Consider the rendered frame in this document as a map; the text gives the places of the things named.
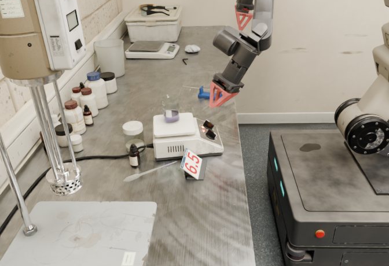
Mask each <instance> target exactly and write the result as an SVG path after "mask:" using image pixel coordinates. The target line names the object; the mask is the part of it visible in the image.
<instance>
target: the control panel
mask: <svg viewBox="0 0 389 266"><path fill-rule="evenodd" d="M196 120H197V125H198V128H199V133H200V137H201V138H203V139H205V140H208V141H210V142H213V143H216V144H217V145H220V146H222V143H221V140H220V137H219V134H218V131H217V128H216V126H214V127H213V129H212V130H213V131H214V132H215V133H216V134H217V136H216V138H215V140H212V139H210V138H208V137H207V136H206V135H205V133H206V132H207V131H208V129H206V128H205V127H204V126H203V124H204V121H202V120H199V119H196ZM202 126H203V127H204V128H202ZM203 130H204V131H203Z"/></svg>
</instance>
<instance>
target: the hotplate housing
mask: <svg viewBox="0 0 389 266"><path fill-rule="evenodd" d="M193 119H194V124H195V127H196V133H195V134H192V135H178V136H165V137H158V138H157V137H154V134H153V143H151V144H149V145H146V148H154V152H155V158H156V161H159V160H171V159H178V158H183V156H184V152H185V149H186V148H187V149H188V150H190V151H191V152H192V153H194V154H195V155H196V156H198V157H202V156H215V155H222V154H223V153H222V152H223V146H220V145H217V144H216V143H213V142H210V141H208V140H205V139H203V138H201V137H200V133H199V128H198V125H197V120H196V119H197V118H195V117H194V118H193Z"/></svg>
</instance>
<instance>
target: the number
mask: <svg viewBox="0 0 389 266"><path fill-rule="evenodd" d="M199 164H200V158H198V156H196V155H194V154H193V153H192V152H190V151H189V150H188V153H187V156H186V160H185V163H184V168H185V169H186V170H187V171H189V172H190V173H191V174H193V175H194V176H195V177H197V172H198V168H199Z"/></svg>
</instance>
